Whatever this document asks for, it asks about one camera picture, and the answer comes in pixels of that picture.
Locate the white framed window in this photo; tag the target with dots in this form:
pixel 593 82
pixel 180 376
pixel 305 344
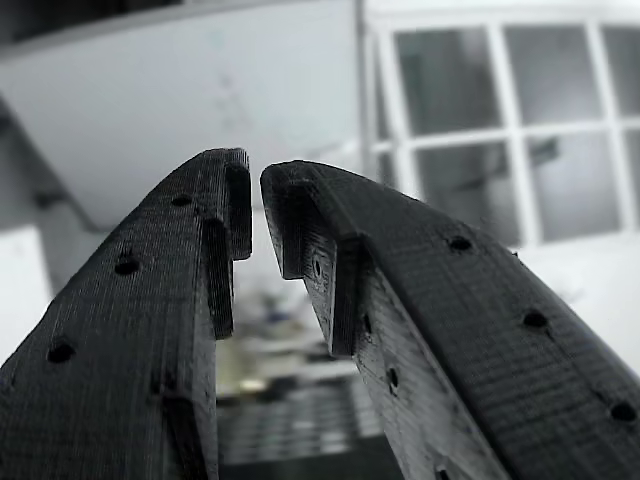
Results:
pixel 510 135

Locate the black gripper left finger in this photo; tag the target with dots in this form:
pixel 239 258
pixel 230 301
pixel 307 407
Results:
pixel 125 325

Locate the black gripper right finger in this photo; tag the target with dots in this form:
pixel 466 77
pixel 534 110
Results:
pixel 475 350

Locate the large pale flat panel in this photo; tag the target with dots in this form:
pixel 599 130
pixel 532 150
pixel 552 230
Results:
pixel 150 90

